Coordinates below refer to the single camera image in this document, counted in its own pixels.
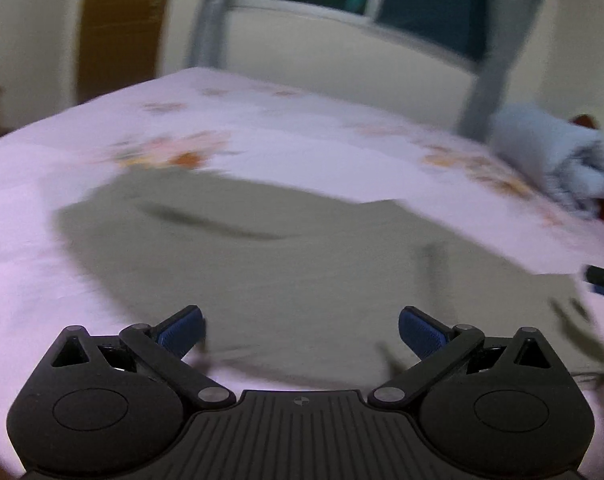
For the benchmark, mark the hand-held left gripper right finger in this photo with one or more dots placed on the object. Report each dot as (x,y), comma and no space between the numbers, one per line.
(422,331)

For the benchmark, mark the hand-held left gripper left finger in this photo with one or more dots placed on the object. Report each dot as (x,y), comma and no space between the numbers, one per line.
(181,327)

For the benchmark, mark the grey pants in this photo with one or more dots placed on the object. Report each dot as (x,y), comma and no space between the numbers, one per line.
(292,280)

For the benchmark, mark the light blue folded duvet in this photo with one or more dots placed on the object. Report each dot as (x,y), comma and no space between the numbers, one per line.
(557,165)

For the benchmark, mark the bed with pink floral sheet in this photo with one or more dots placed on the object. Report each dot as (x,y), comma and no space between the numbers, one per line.
(307,150)

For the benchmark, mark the grey curtain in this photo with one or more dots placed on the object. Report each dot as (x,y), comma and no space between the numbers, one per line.
(502,45)
(214,15)

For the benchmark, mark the brown wooden door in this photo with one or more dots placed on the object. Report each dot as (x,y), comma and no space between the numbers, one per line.
(121,25)

